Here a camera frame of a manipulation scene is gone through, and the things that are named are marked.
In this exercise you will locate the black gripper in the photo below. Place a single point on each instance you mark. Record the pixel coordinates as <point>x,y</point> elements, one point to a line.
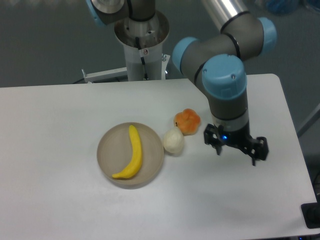
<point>217,137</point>

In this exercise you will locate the yellow banana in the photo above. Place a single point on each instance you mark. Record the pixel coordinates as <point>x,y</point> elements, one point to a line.
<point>136,161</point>

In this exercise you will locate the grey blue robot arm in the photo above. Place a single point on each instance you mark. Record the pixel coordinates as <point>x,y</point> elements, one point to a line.
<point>214,66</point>

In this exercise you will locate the beige round plate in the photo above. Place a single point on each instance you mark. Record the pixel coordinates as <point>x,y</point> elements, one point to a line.
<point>114,153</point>

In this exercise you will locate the orange bell pepper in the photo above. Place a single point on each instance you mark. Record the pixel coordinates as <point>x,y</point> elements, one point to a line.
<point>188,121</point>

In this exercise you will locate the black box at edge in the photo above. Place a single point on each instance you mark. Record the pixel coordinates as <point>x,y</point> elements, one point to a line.
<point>311,215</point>

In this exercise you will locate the white metal bracket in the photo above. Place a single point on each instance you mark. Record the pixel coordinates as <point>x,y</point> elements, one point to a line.
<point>106,76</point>

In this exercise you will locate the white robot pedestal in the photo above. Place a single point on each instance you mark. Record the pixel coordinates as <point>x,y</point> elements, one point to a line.
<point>142,43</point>

